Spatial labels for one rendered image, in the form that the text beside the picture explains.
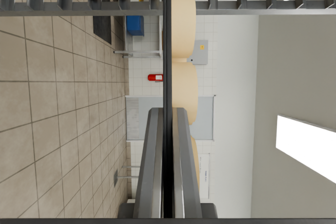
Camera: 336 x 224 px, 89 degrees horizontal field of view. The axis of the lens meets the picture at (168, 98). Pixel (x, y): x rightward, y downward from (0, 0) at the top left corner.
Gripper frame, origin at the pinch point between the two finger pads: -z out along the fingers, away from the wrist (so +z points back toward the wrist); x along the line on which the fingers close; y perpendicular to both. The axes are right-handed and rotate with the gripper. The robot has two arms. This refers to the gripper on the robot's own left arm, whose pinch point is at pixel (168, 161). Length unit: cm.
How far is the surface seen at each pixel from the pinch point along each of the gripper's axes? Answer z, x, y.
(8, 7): -54, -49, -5
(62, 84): -128, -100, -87
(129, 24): -328, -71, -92
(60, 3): -53, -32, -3
